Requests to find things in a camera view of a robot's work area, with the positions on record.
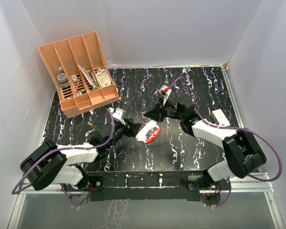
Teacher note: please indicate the peach desk organizer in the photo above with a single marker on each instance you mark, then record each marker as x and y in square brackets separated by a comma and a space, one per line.
[63, 57]

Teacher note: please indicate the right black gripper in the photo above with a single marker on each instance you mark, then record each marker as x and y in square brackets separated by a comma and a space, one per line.
[153, 114]

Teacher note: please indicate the red pencil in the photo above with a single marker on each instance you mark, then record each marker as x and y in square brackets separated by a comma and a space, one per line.
[77, 85]

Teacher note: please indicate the small white eraser block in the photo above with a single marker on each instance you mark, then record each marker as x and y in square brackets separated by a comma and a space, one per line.
[74, 78]

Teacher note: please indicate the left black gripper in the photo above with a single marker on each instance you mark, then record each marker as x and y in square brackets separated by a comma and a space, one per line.
[133, 128]

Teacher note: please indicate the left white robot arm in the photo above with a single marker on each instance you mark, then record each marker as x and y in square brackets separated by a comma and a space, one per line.
[54, 164]

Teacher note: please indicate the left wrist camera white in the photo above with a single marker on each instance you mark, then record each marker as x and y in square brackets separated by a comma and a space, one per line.
[118, 114]

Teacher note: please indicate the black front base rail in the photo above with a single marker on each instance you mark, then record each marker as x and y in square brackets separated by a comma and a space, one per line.
[155, 185]

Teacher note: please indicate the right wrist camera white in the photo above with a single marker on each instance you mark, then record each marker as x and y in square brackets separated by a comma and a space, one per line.
[164, 92]

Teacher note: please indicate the white paper card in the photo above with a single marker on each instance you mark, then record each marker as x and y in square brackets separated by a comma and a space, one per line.
[87, 77]

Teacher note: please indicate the white box red label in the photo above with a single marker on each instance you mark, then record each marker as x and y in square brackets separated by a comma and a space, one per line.
[220, 118]

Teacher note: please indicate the small grey jar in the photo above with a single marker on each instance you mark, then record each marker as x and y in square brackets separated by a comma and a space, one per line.
[63, 80]

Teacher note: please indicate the white labelled packet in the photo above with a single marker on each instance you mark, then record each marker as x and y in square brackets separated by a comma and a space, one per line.
[103, 77]

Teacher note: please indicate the steel key holder red handle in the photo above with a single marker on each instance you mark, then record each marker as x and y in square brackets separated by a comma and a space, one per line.
[148, 132]

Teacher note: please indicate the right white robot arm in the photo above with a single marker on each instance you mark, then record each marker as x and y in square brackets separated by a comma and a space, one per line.
[243, 154]

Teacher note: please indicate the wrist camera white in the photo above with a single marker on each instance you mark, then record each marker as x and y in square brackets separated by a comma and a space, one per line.
[118, 114]
[164, 92]

